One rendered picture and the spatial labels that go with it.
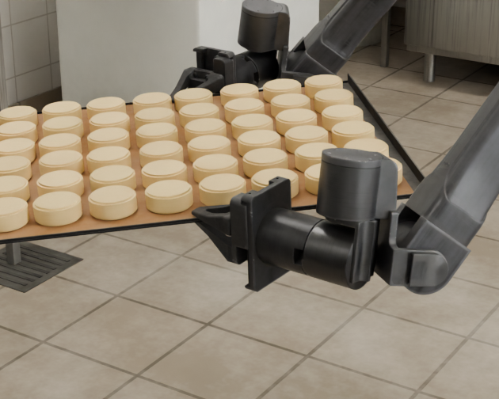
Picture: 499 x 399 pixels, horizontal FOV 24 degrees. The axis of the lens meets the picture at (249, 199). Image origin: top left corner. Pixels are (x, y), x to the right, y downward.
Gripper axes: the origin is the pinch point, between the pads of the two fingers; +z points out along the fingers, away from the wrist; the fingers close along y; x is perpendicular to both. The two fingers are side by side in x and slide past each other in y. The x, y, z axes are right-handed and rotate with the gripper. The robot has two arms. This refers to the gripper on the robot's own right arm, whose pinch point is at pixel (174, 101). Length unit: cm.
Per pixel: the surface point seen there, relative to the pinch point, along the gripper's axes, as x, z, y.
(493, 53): -104, -307, -87
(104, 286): -111, -88, -100
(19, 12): -232, -172, -57
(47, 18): -234, -186, -63
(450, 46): -122, -305, -86
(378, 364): -29, -100, -102
